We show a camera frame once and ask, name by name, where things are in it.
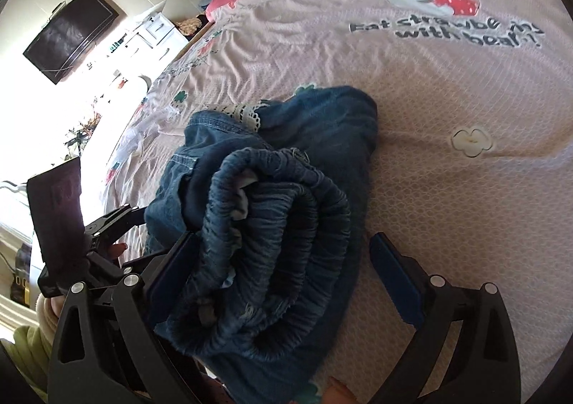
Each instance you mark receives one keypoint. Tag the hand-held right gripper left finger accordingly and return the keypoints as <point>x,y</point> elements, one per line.
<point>177,274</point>

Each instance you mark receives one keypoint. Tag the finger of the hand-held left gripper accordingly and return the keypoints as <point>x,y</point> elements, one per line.
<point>118,223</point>
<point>143,261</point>

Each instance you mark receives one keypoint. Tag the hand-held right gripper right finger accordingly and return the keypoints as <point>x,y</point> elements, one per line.
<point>396,278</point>

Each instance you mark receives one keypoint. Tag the blue denim pants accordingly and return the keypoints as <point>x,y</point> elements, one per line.
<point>286,207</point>

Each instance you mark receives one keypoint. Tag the person's left forearm green sleeve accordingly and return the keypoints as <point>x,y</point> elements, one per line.
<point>24,355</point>

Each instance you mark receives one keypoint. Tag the person's left hand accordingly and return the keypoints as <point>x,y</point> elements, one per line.
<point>118,250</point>

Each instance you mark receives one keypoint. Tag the person's right hand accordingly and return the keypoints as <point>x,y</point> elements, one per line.
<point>341,393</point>

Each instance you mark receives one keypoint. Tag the pink printed bedsheet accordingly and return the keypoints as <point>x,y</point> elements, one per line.
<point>447,95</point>

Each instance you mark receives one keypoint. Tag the white dresser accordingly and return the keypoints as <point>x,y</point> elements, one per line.
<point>156,32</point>

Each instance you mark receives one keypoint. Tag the brown patterned bag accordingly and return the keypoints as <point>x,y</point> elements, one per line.
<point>191,24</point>

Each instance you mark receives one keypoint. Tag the black wall television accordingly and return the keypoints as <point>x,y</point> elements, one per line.
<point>71,35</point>

